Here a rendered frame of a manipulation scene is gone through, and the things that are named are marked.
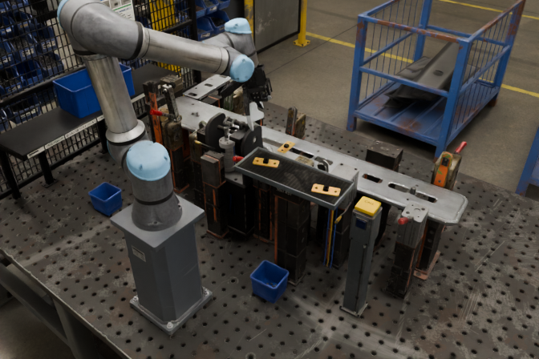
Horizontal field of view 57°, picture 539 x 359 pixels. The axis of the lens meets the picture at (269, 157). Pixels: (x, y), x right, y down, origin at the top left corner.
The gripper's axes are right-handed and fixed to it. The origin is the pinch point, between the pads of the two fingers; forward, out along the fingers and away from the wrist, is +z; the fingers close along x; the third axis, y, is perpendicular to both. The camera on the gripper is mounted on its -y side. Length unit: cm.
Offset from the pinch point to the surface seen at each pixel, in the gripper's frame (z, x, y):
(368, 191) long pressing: 31.9, -2.1, 35.0
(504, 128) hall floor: 160, 233, 116
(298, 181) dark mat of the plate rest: 11.2, -21.4, 16.7
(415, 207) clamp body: 29, -14, 51
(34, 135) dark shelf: 0, 3, -97
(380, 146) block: 31, 25, 38
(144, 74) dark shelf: 6, 67, -78
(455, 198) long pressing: 39, 1, 64
